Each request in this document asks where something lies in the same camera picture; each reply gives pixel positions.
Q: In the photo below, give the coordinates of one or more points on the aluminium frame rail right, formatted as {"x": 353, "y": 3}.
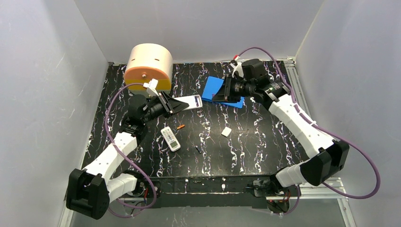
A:
{"x": 293, "y": 77}

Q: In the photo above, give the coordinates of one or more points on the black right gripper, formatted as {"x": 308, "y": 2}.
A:
{"x": 226, "y": 88}

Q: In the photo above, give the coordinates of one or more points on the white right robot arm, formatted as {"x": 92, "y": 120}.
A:
{"x": 326, "y": 156}

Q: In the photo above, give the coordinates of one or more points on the cream cylindrical drum container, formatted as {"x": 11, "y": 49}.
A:
{"x": 146, "y": 62}

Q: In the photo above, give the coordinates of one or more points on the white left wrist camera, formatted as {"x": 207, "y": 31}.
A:
{"x": 151, "y": 87}

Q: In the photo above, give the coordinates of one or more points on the white battery cover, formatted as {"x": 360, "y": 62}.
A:
{"x": 226, "y": 132}

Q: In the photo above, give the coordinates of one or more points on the small white buttoned remote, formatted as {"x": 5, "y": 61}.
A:
{"x": 170, "y": 139}

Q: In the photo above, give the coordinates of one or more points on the black base bar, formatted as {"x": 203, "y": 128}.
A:
{"x": 210, "y": 191}

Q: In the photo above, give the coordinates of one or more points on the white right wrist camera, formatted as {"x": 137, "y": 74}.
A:
{"x": 236, "y": 67}

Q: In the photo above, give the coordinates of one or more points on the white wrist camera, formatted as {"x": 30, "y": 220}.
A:
{"x": 236, "y": 67}
{"x": 151, "y": 87}

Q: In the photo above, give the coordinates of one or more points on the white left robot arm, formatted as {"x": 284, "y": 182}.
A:
{"x": 90, "y": 190}

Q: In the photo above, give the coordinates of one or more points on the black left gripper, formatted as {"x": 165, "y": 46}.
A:
{"x": 168, "y": 103}

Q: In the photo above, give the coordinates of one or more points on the long white remote control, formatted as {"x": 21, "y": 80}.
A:
{"x": 190, "y": 101}

